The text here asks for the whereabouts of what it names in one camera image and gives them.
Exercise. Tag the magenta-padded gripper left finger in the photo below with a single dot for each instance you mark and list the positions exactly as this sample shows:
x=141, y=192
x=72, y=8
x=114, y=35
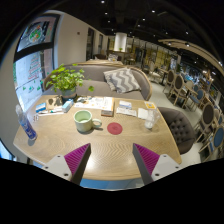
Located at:
x=77, y=159

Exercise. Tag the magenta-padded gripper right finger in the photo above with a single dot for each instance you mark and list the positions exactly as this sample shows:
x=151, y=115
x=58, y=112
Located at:
x=146, y=159

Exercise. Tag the pale green mug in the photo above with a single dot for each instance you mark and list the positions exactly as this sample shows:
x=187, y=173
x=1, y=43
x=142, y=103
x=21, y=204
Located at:
x=83, y=123

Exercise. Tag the clear plastic cup with straw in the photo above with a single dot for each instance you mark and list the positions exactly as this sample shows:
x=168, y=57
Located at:
x=150, y=120

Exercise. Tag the dark tufted armchair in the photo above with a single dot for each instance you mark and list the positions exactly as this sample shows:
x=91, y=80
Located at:
x=178, y=128

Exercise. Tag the flat round red coaster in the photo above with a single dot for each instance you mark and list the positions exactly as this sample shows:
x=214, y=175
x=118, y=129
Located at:
x=114, y=128

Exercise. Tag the white paper napkin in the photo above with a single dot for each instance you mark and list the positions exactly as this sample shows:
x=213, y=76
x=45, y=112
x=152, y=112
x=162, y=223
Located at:
x=142, y=113

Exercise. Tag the white printed pamphlet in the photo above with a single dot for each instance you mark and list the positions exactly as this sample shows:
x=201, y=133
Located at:
x=126, y=111

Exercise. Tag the white pen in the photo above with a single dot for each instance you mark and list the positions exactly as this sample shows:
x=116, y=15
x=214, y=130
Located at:
x=50, y=114

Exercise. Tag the small light blue box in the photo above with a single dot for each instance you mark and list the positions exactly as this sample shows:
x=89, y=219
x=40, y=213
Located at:
x=67, y=105

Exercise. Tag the small white orange box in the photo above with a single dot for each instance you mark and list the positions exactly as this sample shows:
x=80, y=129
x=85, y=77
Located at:
x=107, y=112

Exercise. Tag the small blue white packet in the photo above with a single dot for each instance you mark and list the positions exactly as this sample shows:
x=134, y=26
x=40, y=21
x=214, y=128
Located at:
x=125, y=104

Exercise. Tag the open illustrated booklet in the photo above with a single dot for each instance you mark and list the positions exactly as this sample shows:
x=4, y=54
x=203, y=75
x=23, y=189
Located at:
x=95, y=103

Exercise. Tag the brown cardboard card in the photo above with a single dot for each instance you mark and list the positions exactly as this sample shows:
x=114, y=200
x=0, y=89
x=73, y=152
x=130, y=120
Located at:
x=53, y=101

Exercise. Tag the blue white flat packet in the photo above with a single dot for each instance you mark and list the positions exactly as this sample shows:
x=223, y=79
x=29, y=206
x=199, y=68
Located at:
x=41, y=107

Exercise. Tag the grey curved sofa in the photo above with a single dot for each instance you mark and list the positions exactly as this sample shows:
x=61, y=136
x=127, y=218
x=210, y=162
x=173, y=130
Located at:
x=100, y=87

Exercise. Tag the group of dining chairs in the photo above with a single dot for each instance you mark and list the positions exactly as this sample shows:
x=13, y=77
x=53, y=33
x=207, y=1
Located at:
x=208, y=115

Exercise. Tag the green potted plant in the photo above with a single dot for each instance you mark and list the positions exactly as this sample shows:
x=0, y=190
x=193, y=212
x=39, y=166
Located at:
x=65, y=80

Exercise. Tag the grey chevron cushion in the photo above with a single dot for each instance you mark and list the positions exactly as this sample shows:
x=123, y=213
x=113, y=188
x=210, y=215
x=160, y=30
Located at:
x=121, y=80

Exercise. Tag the window with holiday decals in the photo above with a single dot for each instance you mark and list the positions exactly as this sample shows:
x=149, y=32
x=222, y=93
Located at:
x=31, y=70

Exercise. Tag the group of ceiling lights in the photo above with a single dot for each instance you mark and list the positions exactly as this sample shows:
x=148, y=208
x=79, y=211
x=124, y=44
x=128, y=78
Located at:
x=153, y=11

